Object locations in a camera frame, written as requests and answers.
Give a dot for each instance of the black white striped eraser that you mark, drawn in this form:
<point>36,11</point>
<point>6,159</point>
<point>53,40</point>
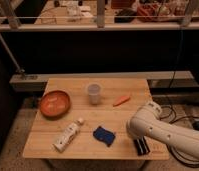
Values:
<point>141,146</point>

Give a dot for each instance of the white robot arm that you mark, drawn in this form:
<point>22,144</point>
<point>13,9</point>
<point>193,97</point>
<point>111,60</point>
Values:
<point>145,122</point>

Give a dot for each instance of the clear plastic cup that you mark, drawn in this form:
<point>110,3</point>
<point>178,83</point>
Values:
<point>94,93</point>

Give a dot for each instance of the orange carrot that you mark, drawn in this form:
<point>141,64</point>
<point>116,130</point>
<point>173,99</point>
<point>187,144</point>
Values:
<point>121,100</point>

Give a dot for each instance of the orange bowl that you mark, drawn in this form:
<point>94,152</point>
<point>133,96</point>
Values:
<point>54,104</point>

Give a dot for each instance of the blue crumpled cloth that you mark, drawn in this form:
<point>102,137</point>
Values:
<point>104,136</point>

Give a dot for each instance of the white tube bottle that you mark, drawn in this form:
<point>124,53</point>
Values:
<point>68,134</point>

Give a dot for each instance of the black object on shelf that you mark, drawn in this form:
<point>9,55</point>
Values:
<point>125,16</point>

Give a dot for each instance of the red basket on shelf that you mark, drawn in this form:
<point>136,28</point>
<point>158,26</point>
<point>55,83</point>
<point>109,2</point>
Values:
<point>151,13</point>

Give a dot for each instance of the diagonal metal strut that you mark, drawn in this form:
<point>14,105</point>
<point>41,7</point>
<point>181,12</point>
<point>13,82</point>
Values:
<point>19,69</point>

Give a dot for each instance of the grey metal rail beam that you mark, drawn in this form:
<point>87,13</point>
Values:
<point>37,82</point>

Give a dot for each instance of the upper metal frame shelf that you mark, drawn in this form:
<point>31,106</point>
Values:
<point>92,15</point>

